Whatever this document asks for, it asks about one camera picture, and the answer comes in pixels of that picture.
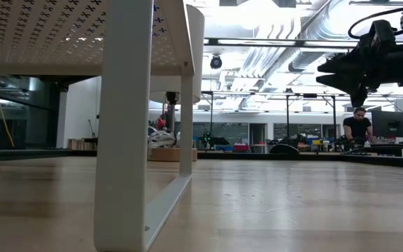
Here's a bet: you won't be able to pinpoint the white perforated metal shelf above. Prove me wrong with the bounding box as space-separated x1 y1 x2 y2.
0 0 206 252

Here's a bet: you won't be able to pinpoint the person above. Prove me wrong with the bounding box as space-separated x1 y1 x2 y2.
342 106 376 150

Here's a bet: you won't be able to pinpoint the black overhead rail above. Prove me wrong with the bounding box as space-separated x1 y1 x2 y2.
203 36 360 50

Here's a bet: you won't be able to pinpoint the black aluminium table frame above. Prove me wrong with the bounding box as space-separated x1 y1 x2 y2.
0 148 403 171

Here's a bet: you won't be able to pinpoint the black device green lights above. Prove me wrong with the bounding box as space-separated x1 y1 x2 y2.
199 131 230 148

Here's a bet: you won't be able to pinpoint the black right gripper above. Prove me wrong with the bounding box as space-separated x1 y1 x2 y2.
315 19 403 108

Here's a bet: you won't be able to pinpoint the yellow extension cord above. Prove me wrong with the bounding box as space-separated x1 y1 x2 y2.
0 73 15 148

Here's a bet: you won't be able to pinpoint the blue plastic slotted basket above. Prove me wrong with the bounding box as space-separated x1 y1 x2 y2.
151 3 169 38

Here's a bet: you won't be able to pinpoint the wooden crates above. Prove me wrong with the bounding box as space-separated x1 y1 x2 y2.
67 138 97 151

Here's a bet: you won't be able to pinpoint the black computer monitor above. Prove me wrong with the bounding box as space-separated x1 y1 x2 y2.
372 110 403 139

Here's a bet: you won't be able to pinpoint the round black camera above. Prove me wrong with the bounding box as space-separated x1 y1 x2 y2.
209 55 223 70

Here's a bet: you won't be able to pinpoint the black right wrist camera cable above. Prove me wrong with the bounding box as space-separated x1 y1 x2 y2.
347 5 403 40

